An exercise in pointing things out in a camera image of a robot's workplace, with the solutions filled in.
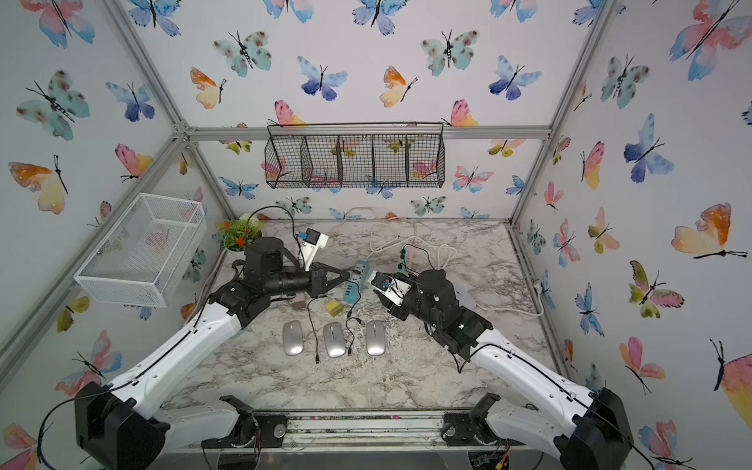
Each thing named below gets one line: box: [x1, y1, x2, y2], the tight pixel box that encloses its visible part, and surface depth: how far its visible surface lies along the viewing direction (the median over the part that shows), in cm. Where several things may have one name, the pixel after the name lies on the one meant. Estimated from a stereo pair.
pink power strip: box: [404, 244, 423, 276], surface depth 109 cm
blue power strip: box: [343, 259, 370, 304], surface depth 73 cm
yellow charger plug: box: [325, 298, 343, 318], surface depth 97 cm
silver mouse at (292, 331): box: [282, 320, 304, 357], surface depth 92 cm
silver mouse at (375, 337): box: [365, 319, 387, 357], surface depth 91 cm
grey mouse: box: [323, 321, 347, 359], surface depth 90 cm
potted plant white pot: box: [215, 213, 263, 266], surface depth 98 cm
